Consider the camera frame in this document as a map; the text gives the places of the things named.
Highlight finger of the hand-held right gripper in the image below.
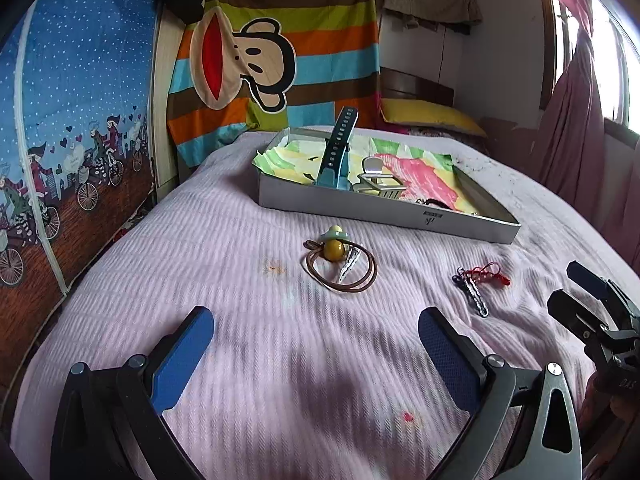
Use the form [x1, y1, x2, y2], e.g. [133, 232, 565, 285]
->
[547, 287, 617, 357]
[566, 260, 640, 318]

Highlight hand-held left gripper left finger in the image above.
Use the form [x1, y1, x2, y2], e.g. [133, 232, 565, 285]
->
[50, 306, 216, 480]

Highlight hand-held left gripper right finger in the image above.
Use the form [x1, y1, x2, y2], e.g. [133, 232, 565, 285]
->
[418, 306, 583, 480]

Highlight shallow grey cardboard box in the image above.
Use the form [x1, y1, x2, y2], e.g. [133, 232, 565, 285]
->
[252, 127, 522, 245]

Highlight white hair claw clip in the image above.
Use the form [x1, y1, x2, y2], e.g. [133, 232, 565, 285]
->
[352, 156, 405, 200]

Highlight blue wrist watch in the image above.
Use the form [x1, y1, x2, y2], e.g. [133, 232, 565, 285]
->
[313, 106, 362, 192]

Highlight person's right hand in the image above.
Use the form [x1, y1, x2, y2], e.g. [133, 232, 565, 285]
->
[580, 371, 640, 480]

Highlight silver hair clip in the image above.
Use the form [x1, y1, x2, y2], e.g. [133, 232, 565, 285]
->
[338, 247, 362, 284]

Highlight pink curtain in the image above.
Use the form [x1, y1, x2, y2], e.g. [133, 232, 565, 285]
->
[530, 0, 640, 235]

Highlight colourful paper sheet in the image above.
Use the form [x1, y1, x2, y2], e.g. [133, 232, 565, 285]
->
[252, 130, 482, 214]

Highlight dark patterned bedding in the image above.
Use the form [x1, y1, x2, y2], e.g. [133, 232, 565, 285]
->
[395, 124, 493, 148]

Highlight window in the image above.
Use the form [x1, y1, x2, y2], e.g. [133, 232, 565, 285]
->
[542, 0, 640, 147]

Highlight yellow pillow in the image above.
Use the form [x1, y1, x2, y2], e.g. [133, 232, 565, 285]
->
[380, 98, 489, 139]

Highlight blue bicycle print fabric wardrobe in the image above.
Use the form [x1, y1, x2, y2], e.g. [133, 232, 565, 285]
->
[0, 0, 173, 376]

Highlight light wooden board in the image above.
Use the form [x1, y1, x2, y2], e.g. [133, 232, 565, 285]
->
[151, 7, 180, 203]

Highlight dark wooden headboard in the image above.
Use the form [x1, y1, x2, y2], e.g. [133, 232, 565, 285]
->
[380, 67, 455, 109]

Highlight khaki hanging garment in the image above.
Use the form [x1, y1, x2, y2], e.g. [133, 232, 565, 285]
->
[382, 0, 484, 37]

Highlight striped monkey print cloth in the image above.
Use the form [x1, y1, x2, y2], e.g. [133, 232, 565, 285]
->
[166, 0, 386, 169]

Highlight brown hair tie yellow bead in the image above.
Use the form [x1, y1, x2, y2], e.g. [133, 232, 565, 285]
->
[301, 240, 377, 292]

